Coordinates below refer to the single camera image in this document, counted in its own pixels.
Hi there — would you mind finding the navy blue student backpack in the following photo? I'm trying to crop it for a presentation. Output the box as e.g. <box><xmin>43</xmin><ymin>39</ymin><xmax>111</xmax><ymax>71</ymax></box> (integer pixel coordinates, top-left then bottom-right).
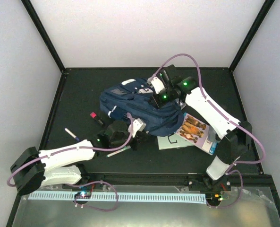
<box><xmin>100</xmin><ymin>78</ymin><xmax>184</xmax><ymax>137</ymax></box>

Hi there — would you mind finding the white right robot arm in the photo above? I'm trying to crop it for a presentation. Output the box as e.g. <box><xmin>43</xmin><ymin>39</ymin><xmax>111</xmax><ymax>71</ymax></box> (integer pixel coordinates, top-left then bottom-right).
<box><xmin>147</xmin><ymin>65</ymin><xmax>252</xmax><ymax>181</ymax></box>

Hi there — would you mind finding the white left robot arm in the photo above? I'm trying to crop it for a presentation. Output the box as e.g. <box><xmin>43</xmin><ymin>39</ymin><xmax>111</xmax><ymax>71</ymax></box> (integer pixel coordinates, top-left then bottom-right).
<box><xmin>7</xmin><ymin>119</ymin><xmax>146</xmax><ymax>196</ymax></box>

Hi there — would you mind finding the white green pen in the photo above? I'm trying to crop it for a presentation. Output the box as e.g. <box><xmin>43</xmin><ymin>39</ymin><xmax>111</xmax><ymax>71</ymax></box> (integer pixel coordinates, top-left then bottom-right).
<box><xmin>107</xmin><ymin>146</ymin><xmax>131</xmax><ymax>157</ymax></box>

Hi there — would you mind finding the white square book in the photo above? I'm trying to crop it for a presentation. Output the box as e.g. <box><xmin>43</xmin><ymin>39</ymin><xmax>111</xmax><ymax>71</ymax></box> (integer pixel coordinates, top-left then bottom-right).
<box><xmin>157</xmin><ymin>134</ymin><xmax>193</xmax><ymax>150</ymax></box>

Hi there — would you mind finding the dog picture book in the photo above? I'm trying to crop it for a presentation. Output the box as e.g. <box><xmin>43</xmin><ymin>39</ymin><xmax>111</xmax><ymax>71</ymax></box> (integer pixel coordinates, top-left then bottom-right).
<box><xmin>175</xmin><ymin>113</ymin><xmax>218</xmax><ymax>155</ymax></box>

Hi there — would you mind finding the red capped marker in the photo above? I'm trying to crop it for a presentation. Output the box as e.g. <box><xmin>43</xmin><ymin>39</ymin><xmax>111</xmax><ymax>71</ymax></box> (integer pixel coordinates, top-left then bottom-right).
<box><xmin>90</xmin><ymin>112</ymin><xmax>104</xmax><ymax>126</ymax></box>

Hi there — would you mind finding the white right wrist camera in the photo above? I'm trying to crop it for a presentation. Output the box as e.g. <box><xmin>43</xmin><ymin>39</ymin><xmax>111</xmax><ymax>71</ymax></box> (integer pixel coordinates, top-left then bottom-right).
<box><xmin>147</xmin><ymin>76</ymin><xmax>165</xmax><ymax>94</ymax></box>

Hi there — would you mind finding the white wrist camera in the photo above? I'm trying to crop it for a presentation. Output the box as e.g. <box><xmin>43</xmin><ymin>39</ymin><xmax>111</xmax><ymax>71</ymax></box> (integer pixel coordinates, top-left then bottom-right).
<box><xmin>147</xmin><ymin>76</ymin><xmax>165</xmax><ymax>94</ymax></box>
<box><xmin>128</xmin><ymin>118</ymin><xmax>146</xmax><ymax>138</ymax></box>

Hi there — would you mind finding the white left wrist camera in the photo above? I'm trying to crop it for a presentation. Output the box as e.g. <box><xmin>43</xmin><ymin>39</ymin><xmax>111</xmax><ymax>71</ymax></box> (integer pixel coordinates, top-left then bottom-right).
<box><xmin>128</xmin><ymin>118</ymin><xmax>146</xmax><ymax>138</ymax></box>

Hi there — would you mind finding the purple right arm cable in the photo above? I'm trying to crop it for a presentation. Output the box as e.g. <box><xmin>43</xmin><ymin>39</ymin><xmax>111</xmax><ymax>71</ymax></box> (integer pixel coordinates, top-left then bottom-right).
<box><xmin>148</xmin><ymin>53</ymin><xmax>267</xmax><ymax>209</ymax></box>

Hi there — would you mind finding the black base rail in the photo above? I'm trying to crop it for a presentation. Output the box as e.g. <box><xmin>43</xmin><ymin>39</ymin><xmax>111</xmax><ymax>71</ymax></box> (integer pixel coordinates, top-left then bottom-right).
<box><xmin>83</xmin><ymin>171</ymin><xmax>272</xmax><ymax>190</ymax></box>

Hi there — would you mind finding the white slotted cable duct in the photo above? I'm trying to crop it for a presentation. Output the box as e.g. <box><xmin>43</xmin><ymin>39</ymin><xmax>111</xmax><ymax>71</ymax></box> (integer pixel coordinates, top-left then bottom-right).
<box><xmin>28</xmin><ymin>191</ymin><xmax>206</xmax><ymax>205</ymax></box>

